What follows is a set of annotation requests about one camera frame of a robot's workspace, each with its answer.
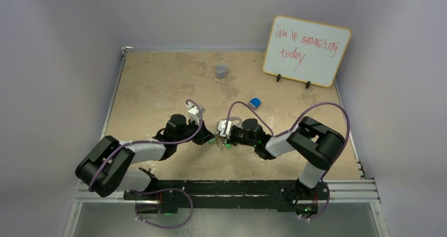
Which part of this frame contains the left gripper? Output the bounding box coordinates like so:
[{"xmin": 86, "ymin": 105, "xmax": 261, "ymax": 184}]
[{"xmin": 174, "ymin": 117, "xmax": 214, "ymax": 145}]

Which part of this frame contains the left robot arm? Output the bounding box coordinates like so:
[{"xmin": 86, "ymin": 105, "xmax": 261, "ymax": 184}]
[{"xmin": 75, "ymin": 114, "xmax": 215, "ymax": 200}]

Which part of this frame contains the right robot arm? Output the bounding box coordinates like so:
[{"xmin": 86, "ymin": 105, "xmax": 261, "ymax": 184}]
[{"xmin": 217, "ymin": 116, "xmax": 345, "ymax": 199}]

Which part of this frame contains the blue grey whiteboard eraser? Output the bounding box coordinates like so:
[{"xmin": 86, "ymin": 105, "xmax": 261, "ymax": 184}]
[{"xmin": 247, "ymin": 97, "xmax": 261, "ymax": 110}]

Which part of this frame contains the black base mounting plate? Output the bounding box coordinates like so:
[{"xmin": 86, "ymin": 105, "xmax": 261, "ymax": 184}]
[{"xmin": 123, "ymin": 180, "xmax": 329, "ymax": 215}]

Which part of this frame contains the small grey cup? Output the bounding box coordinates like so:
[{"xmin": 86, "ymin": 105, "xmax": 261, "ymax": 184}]
[{"xmin": 215, "ymin": 64, "xmax": 228, "ymax": 79}]

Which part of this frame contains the whiteboard with red writing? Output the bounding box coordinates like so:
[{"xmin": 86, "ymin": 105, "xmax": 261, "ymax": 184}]
[{"xmin": 262, "ymin": 15, "xmax": 352, "ymax": 87}]

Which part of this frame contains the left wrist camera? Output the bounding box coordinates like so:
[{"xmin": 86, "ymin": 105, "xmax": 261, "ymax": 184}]
[{"xmin": 186, "ymin": 101, "xmax": 206, "ymax": 125}]

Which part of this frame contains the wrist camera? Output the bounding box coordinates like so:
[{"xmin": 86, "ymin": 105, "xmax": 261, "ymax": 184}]
[
  {"xmin": 216, "ymin": 120, "xmax": 233, "ymax": 139},
  {"xmin": 186, "ymin": 101, "xmax": 206, "ymax": 125}
]

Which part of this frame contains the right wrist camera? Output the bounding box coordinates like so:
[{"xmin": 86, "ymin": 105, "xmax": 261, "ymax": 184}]
[{"xmin": 216, "ymin": 120, "xmax": 233, "ymax": 139}]

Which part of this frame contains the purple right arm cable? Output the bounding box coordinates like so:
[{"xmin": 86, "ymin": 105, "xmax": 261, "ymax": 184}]
[{"xmin": 226, "ymin": 101, "xmax": 351, "ymax": 180}]

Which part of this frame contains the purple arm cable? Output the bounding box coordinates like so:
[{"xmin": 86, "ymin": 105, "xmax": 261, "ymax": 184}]
[
  {"xmin": 226, "ymin": 101, "xmax": 351, "ymax": 180},
  {"xmin": 88, "ymin": 99, "xmax": 205, "ymax": 193}
]

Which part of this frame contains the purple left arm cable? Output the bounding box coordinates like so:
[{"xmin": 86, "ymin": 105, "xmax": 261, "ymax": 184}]
[{"xmin": 88, "ymin": 99, "xmax": 205, "ymax": 193}]

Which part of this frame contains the aluminium frame rail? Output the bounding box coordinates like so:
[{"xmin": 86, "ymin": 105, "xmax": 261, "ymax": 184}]
[{"xmin": 72, "ymin": 179, "xmax": 381, "ymax": 204}]

